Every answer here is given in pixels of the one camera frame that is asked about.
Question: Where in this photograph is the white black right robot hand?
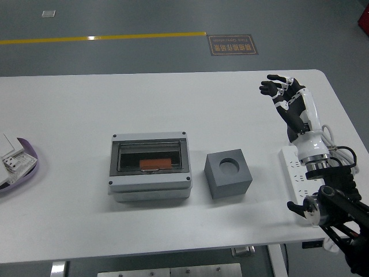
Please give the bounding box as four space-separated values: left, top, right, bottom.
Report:
259 74 330 162

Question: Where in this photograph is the orange cylinder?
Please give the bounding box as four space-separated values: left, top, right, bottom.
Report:
139 158 173 171

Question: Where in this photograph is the smoky transparent box lid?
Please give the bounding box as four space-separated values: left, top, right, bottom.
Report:
116 140 184 174

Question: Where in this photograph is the grey cube with round hole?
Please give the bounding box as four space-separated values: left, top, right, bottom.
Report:
204 148 254 200

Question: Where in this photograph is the grey plastic junction box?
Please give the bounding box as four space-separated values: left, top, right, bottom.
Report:
108 131 193 203

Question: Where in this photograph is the white power strip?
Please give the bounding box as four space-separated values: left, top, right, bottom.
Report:
278 145 332 229

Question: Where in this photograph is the brown floor sign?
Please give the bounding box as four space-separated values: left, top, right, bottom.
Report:
206 34 259 56

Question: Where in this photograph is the red object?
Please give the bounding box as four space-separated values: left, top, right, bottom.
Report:
357 5 369 29

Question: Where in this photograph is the white table leg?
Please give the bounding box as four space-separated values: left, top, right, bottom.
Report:
50 261 67 277
266 244 289 277

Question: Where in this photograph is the yellow floor tape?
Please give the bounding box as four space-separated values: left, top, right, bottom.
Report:
0 31 207 46

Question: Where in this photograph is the purple tray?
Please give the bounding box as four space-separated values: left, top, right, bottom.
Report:
0 137 40 197

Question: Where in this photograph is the white terminal block part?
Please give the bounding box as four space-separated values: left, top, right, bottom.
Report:
0 147 38 185

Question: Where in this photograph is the white flat plate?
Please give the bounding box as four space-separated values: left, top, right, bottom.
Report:
0 133 17 158

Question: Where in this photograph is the white power cord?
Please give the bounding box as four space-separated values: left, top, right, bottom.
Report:
319 124 361 174

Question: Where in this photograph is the metal table bracket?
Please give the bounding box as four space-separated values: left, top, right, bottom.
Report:
232 245 256 257

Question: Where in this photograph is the grey metal base plate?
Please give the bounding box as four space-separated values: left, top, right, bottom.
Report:
97 263 242 277

